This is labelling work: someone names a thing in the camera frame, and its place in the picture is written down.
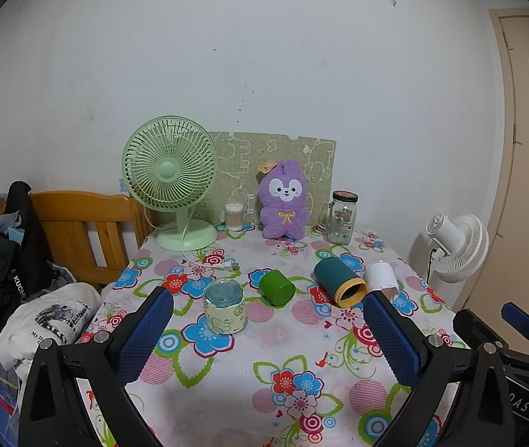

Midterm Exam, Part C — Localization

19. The white printed shirt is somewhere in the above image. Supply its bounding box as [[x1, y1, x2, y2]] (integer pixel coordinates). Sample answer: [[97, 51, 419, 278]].
[[0, 283, 102, 373]]

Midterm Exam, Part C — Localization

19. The floral tablecloth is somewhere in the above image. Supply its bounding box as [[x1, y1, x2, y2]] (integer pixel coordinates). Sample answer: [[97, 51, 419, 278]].
[[76, 223, 472, 447]]

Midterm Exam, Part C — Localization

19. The black bag with strap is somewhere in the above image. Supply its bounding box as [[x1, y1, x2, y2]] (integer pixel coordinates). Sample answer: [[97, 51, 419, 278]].
[[0, 181, 51, 303]]

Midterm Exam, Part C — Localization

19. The wooden bed headboard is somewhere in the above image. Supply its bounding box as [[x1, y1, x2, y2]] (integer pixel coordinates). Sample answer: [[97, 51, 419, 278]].
[[0, 191, 156, 289]]

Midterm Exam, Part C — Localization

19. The glass cup with green label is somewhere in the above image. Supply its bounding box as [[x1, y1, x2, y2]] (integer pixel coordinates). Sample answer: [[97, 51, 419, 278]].
[[203, 278, 248, 335]]

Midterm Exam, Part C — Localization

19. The white cup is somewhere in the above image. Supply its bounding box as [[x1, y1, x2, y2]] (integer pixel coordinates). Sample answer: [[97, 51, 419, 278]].
[[364, 261, 400, 301]]

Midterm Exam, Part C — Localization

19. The white standing fan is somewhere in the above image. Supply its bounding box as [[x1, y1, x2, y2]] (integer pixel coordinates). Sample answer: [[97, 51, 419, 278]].
[[409, 214, 490, 285]]

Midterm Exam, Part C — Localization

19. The green desk fan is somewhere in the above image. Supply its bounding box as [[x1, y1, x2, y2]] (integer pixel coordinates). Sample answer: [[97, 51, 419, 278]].
[[121, 115, 219, 251]]

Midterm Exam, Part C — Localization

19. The cotton swab jar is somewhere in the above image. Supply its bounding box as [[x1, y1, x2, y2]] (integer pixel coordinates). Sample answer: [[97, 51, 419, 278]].
[[224, 202, 245, 232]]

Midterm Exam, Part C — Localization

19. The white fan power cable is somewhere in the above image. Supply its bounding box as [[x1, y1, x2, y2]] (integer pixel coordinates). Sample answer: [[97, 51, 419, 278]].
[[181, 223, 242, 273]]

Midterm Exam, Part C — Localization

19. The green patterned foam board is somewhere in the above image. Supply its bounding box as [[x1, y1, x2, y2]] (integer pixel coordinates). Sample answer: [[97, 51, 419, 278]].
[[206, 131, 337, 229]]

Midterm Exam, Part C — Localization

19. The purple plush toy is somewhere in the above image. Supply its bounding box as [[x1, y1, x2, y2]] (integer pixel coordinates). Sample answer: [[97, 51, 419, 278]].
[[257, 159, 314, 241]]

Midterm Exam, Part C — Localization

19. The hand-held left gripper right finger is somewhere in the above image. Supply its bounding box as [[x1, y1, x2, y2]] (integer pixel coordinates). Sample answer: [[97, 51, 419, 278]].
[[362, 291, 517, 447]]

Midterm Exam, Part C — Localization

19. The teal cup with yellow rim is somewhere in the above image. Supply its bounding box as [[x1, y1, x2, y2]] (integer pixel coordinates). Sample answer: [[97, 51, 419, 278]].
[[313, 257, 368, 308]]

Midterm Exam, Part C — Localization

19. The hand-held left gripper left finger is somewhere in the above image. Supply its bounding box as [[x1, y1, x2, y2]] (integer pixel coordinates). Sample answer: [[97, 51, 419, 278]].
[[19, 285, 174, 447]]

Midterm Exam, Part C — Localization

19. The glass jar mug with lid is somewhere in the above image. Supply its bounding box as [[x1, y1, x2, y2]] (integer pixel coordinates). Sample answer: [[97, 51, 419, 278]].
[[324, 190, 358, 244]]

